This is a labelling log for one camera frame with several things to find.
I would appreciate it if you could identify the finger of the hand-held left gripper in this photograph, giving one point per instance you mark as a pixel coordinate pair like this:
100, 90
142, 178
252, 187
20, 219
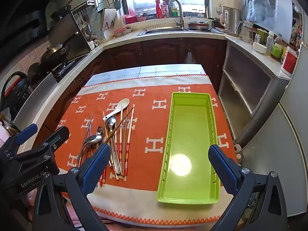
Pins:
56, 137
27, 131

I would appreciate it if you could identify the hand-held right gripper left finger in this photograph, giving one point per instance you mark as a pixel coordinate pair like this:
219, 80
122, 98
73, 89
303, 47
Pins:
96, 166

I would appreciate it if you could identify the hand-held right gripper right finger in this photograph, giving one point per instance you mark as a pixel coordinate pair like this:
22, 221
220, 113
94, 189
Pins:
223, 168

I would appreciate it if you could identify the large metal spoon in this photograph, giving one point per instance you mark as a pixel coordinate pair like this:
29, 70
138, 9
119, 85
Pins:
92, 138
111, 123

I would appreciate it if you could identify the small metal spoon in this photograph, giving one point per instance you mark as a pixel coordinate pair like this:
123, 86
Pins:
99, 130

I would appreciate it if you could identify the green plastic tray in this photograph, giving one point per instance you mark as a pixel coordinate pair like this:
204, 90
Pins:
190, 134

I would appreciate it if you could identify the dark brown chopstick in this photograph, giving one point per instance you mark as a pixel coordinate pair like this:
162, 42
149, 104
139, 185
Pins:
120, 123

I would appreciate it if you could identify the white ceramic spoon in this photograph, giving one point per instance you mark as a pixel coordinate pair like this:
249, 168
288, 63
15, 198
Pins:
123, 103

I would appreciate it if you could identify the steel stove side shield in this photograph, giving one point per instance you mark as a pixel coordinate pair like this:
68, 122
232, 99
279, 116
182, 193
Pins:
47, 83

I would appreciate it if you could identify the black pot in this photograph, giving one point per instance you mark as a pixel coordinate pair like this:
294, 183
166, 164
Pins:
33, 73

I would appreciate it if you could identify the grey refrigerator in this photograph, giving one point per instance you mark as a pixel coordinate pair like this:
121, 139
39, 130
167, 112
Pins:
284, 154

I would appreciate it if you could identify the gas stove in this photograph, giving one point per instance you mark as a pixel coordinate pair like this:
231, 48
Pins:
66, 68

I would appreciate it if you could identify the orange patterned cloth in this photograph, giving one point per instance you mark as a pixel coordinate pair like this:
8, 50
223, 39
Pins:
146, 115

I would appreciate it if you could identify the black wok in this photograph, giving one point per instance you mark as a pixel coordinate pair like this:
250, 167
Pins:
54, 53

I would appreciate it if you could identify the silver cabinet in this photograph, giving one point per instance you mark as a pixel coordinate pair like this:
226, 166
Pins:
247, 86

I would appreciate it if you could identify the steel splash panel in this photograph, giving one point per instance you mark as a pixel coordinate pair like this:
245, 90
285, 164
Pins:
72, 37

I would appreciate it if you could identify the pale checked tablecloth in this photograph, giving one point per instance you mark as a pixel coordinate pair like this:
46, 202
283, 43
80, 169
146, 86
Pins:
144, 72

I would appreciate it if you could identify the white plastic bag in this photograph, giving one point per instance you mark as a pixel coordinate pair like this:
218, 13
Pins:
190, 58

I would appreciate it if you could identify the black range hood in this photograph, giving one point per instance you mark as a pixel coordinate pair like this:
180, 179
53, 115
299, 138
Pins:
26, 12

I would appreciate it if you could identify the red and white tub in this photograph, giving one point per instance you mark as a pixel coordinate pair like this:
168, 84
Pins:
288, 61

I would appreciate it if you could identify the white bowl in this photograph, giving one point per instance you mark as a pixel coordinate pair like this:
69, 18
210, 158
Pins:
259, 48

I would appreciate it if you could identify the green label bottle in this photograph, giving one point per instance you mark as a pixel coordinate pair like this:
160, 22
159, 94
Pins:
276, 49

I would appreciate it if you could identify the dark wooden base cabinets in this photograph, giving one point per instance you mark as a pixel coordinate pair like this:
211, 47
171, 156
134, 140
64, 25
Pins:
163, 51

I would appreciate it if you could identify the pale cutting board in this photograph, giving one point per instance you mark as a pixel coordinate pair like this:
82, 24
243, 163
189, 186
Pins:
109, 16

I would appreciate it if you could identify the clear plastic bottle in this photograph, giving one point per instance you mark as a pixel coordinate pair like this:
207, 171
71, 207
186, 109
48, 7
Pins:
270, 43

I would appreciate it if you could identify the glass jar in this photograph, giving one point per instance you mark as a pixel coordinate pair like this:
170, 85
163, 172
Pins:
257, 38

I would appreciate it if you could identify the glass pitcher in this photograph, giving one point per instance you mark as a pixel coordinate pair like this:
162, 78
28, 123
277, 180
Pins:
246, 32

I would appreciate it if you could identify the pink basin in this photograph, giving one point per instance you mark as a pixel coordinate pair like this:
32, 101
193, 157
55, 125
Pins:
131, 18

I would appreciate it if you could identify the utensil holder cup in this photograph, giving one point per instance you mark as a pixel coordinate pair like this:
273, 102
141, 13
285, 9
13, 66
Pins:
117, 4

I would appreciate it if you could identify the steel electric kettle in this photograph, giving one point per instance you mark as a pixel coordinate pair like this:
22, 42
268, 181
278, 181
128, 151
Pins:
232, 20

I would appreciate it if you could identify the steel kitchen sink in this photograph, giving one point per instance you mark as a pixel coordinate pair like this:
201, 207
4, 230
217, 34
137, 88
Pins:
163, 30

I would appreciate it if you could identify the steel kitchen faucet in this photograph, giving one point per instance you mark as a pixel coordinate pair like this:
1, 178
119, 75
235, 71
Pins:
181, 16

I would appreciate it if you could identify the red spray bottle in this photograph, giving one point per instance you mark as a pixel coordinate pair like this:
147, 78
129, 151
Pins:
158, 10

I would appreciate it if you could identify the hanging plastic bag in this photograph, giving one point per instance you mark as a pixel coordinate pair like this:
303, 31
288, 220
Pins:
264, 7

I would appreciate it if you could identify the pink bottle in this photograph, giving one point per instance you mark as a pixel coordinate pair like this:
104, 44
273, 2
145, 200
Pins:
165, 10

